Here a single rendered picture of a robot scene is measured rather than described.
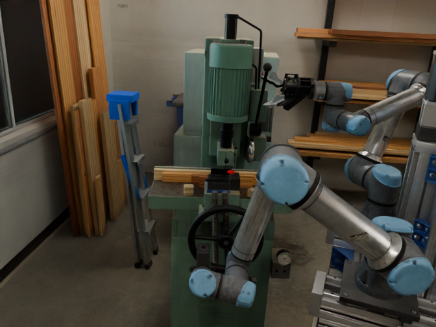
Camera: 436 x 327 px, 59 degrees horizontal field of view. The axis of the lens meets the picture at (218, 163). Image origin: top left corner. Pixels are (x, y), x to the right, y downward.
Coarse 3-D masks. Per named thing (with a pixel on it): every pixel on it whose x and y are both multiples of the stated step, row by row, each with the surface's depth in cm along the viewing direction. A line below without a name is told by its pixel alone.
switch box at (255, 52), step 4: (256, 48) 183; (256, 52) 183; (256, 56) 184; (252, 60) 184; (256, 60) 184; (256, 64) 185; (252, 68) 185; (252, 72) 186; (260, 72) 186; (252, 76) 187; (260, 76) 187; (252, 80) 187; (260, 80) 187
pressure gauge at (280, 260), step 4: (280, 252) 163; (284, 252) 162; (288, 252) 163; (276, 256) 164; (280, 256) 163; (284, 256) 163; (288, 256) 163; (280, 260) 164; (284, 260) 164; (288, 260) 164; (280, 264) 164; (284, 264) 164
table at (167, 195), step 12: (156, 180) 175; (156, 192) 163; (168, 192) 163; (180, 192) 164; (240, 192) 167; (156, 204) 160; (168, 204) 161; (180, 204) 161; (192, 204) 161; (240, 204) 161; (276, 204) 162; (240, 216) 153
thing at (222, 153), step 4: (232, 144) 175; (220, 148) 169; (224, 148) 169; (228, 148) 169; (232, 148) 169; (220, 152) 166; (224, 152) 166; (228, 152) 166; (232, 152) 166; (220, 156) 166; (224, 156) 166; (228, 156) 166; (232, 156) 166; (220, 160) 167; (228, 160) 167; (232, 160) 167; (220, 164) 167; (224, 164) 167; (228, 164) 167; (232, 164) 167
